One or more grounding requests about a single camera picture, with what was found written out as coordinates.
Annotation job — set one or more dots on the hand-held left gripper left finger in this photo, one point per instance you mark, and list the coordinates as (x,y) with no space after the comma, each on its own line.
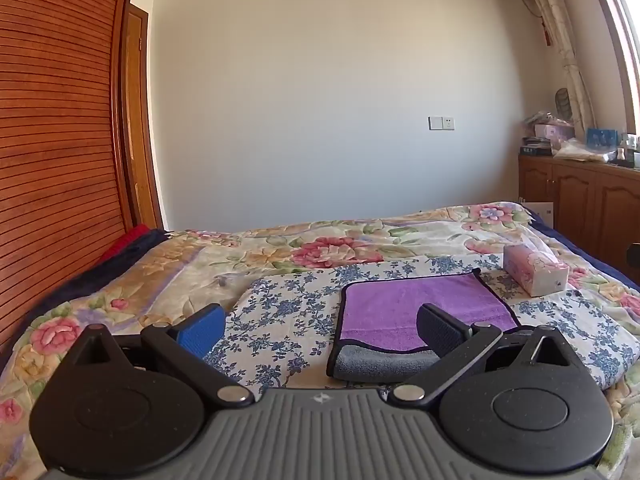
(202,331)

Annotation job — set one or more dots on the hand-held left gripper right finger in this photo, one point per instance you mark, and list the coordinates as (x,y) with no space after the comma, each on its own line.
(440,331)

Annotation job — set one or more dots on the purple and grey towel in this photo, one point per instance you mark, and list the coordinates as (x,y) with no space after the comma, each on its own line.
(400,305)

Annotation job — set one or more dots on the pink floral bedspread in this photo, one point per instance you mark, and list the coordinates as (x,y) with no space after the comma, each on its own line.
(200,260)

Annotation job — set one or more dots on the blue floral cloth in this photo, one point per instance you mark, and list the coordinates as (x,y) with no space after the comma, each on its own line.
(285,305)

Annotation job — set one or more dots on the pink floral tissue pack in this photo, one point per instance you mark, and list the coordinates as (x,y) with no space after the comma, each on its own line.
(535,271)

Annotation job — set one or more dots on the red cloth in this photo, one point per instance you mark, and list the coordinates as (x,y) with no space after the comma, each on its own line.
(125,242)

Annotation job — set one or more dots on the dark blue blanket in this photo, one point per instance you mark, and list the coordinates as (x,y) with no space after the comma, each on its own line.
(95,272)

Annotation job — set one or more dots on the white cardboard box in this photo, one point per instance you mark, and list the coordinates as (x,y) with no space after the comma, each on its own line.
(542,210)

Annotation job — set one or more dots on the dark blue bed sheet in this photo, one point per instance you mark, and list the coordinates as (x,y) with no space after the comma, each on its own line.
(585,250)

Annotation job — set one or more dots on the wooden cabinet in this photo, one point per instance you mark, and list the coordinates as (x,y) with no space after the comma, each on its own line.
(580,190)

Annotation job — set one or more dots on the black box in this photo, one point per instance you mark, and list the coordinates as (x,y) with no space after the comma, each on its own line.
(534,150)

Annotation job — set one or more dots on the pink box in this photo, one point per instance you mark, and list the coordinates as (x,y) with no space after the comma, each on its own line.
(552,132)

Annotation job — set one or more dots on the clear plastic bag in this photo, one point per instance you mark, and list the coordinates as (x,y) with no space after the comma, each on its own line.
(580,150)

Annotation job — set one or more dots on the wooden door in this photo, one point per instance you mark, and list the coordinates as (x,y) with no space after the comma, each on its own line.
(137,110)

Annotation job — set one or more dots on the slatted wooden wardrobe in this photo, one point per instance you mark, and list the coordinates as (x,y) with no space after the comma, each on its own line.
(50,135)

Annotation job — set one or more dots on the blue box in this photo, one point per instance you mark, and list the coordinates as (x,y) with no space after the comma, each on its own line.
(601,137)

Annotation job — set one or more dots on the cream patterned curtain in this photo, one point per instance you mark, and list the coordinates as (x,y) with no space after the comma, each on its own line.
(562,35)

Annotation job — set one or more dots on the white wall switch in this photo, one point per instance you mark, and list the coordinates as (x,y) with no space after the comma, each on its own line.
(442,123)

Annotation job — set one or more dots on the wooden window frame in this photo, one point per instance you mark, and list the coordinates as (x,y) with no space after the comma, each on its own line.
(612,25)

